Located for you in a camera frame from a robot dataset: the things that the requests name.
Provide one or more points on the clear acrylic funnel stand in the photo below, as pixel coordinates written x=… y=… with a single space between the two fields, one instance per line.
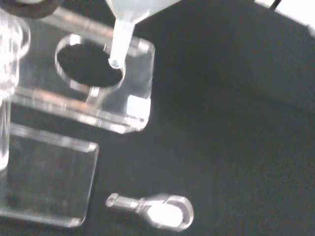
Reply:
x=49 y=177

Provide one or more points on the black bench cloth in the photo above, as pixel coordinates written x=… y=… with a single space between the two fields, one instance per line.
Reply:
x=221 y=123

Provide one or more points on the clear glass weighing funnel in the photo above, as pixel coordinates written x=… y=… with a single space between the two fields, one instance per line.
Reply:
x=165 y=215

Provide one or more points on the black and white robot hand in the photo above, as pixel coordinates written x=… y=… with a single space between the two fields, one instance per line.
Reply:
x=37 y=12

